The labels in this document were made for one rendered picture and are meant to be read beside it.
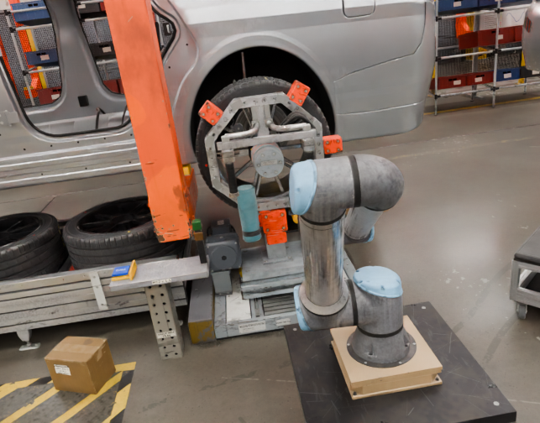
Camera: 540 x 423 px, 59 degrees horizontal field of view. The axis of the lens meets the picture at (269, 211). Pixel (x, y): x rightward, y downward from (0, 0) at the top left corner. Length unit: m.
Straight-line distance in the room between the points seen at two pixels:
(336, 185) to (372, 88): 1.76
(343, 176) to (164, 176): 1.29
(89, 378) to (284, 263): 1.08
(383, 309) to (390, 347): 0.14
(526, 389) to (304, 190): 1.43
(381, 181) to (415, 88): 1.82
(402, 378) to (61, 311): 1.73
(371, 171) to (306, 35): 1.68
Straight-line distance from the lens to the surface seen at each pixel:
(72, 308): 2.64
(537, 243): 2.48
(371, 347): 1.61
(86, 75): 4.49
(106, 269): 2.49
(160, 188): 2.19
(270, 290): 2.51
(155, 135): 2.13
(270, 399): 2.07
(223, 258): 2.47
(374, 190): 1.02
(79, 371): 2.31
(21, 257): 2.80
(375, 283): 1.51
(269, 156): 2.06
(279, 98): 2.16
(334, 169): 1.01
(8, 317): 2.76
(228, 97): 2.23
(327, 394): 1.63
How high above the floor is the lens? 1.41
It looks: 22 degrees down
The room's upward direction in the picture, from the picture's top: 7 degrees counter-clockwise
